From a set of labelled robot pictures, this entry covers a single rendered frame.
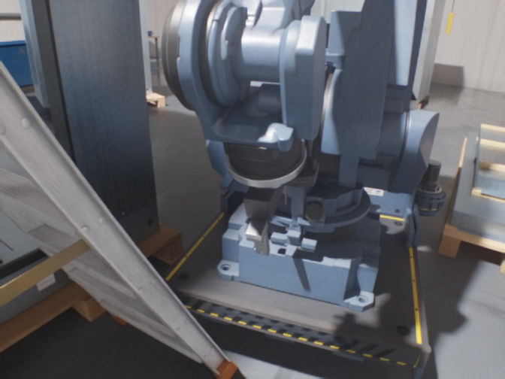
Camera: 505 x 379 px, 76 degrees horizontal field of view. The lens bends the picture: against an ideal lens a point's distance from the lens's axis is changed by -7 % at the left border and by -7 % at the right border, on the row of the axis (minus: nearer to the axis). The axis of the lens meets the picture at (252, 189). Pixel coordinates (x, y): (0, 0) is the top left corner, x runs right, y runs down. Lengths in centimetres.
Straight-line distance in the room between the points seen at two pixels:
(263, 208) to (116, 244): 31
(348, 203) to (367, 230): 22
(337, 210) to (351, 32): 52
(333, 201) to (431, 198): 108
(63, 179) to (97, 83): 90
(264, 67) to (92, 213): 41
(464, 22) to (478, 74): 135
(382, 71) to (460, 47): 952
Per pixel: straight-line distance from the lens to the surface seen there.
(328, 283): 115
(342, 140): 84
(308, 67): 44
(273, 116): 52
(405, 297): 131
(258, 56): 46
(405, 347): 114
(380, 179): 119
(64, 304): 159
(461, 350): 173
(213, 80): 46
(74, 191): 65
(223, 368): 135
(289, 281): 118
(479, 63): 1040
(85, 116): 148
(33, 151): 60
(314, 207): 100
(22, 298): 160
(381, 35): 96
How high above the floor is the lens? 117
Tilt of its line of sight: 26 degrees down
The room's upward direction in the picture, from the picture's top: 1 degrees clockwise
